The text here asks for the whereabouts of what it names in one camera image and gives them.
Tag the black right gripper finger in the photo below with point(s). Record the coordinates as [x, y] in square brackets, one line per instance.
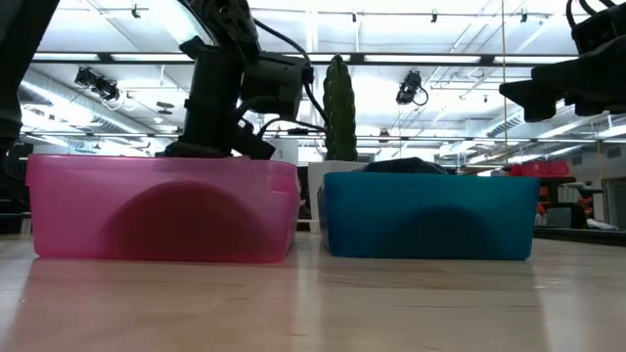
[530, 100]

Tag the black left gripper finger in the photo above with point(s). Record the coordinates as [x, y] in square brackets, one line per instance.
[195, 149]
[254, 144]

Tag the dark blue denim hat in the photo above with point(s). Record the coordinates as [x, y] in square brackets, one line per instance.
[403, 166]

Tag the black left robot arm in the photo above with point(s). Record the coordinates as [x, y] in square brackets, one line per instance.
[220, 19]

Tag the white box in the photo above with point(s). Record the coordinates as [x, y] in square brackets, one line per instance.
[288, 151]

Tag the red crate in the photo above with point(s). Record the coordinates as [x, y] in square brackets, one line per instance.
[538, 169]

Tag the green cactus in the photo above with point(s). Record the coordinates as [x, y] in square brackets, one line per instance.
[340, 107]

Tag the black track spotlights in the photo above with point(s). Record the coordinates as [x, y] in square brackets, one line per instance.
[98, 84]

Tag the blue translucent plastic bin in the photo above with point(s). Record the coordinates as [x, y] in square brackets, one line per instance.
[352, 215]

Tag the pink translucent plastic bin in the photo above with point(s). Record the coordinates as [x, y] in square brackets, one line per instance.
[73, 205]

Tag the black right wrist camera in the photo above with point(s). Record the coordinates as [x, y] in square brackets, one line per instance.
[599, 27]

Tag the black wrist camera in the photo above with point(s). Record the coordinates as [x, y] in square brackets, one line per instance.
[599, 27]
[274, 85]

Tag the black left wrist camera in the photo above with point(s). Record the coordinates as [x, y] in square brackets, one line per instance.
[274, 85]

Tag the black overhead frame bar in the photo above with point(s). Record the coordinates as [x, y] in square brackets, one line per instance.
[102, 57]

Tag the black overhead camera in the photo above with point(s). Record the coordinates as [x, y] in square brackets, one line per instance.
[408, 88]

